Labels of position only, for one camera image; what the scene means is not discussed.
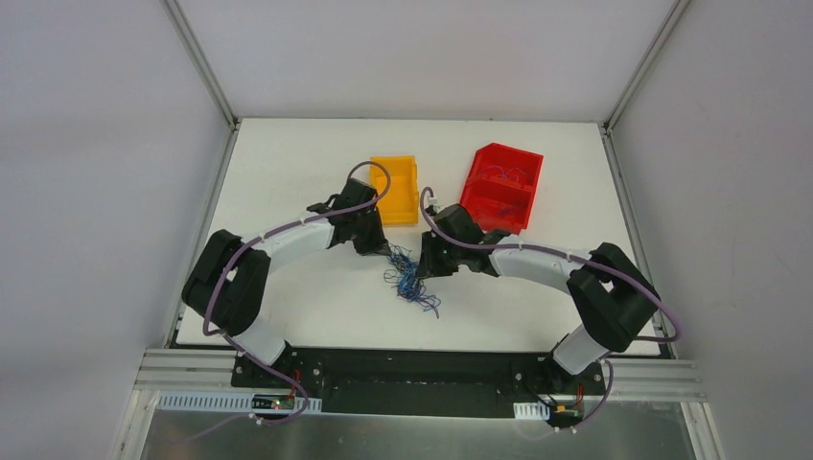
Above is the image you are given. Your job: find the blue wire bundle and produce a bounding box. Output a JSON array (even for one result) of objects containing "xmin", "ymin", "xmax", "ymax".
[{"xmin": 383, "ymin": 243, "xmax": 443, "ymax": 320}]

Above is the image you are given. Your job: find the red plastic bin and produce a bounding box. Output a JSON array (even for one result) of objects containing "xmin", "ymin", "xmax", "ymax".
[{"xmin": 459, "ymin": 143, "xmax": 544, "ymax": 234}]

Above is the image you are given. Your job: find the purple single wire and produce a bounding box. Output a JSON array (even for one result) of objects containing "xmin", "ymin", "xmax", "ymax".
[{"xmin": 485, "ymin": 165, "xmax": 528, "ymax": 185}]

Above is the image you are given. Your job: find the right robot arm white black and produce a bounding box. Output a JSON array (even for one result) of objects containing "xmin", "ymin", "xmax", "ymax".
[{"xmin": 417, "ymin": 204, "xmax": 660, "ymax": 393}]

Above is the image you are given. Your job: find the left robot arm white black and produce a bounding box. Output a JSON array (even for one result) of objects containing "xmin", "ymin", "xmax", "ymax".
[{"xmin": 181, "ymin": 178, "xmax": 390, "ymax": 388}]

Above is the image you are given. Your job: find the yellow plastic bin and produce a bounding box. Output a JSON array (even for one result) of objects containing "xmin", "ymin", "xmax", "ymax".
[{"xmin": 370, "ymin": 155, "xmax": 419, "ymax": 226}]

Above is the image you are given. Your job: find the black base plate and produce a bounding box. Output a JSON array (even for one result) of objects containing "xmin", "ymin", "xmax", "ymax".
[{"xmin": 231, "ymin": 348, "xmax": 606, "ymax": 419}]

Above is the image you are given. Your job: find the right white slotted cable duct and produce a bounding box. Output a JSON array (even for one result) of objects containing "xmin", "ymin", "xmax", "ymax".
[{"xmin": 513, "ymin": 402, "xmax": 550, "ymax": 422}]

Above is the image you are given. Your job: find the white slotted cable duct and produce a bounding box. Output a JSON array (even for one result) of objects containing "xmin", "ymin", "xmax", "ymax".
[
  {"xmin": 156, "ymin": 391, "xmax": 323, "ymax": 415},
  {"xmin": 513, "ymin": 402, "xmax": 550, "ymax": 422}
]

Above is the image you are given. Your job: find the aluminium frame rail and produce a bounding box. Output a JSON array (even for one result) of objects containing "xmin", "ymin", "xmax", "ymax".
[{"xmin": 135, "ymin": 348, "xmax": 708, "ymax": 403}]

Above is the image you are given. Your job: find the left white slotted cable duct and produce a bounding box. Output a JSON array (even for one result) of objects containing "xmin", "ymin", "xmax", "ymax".
[{"xmin": 156, "ymin": 391, "xmax": 323, "ymax": 415}]

